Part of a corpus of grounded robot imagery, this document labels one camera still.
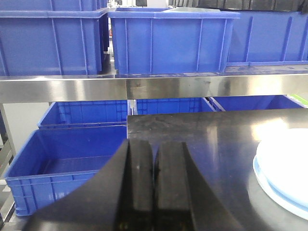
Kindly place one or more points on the blue floor bin behind table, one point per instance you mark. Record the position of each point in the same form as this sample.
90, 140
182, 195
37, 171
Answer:
170, 106

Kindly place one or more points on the blue bin on shelf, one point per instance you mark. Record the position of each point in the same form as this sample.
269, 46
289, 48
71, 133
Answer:
164, 41
44, 43
269, 38

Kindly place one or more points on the blue bin on shelf left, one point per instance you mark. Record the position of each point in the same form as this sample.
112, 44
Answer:
44, 43

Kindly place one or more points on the stainless steel shelf rack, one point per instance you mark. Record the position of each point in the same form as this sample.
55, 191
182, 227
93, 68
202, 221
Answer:
222, 144

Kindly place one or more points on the blue floor bin far right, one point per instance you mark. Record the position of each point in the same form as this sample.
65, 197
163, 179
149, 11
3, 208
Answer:
240, 103

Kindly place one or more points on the blue bin on shelf right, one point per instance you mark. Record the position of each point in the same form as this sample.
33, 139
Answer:
269, 38

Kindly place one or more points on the blue bin on shelf middle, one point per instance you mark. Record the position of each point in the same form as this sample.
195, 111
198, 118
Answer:
164, 41

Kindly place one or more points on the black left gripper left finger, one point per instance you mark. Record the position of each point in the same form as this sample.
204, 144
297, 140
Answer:
119, 197

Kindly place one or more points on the light blue plate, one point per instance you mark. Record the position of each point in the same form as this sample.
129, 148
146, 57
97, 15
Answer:
278, 197
283, 159

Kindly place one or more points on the blue floor bin near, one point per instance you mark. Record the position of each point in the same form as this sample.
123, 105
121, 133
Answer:
54, 162

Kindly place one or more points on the green sheet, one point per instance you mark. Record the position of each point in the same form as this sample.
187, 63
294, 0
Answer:
300, 100

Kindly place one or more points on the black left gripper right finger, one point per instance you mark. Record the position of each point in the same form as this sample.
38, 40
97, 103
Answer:
183, 199

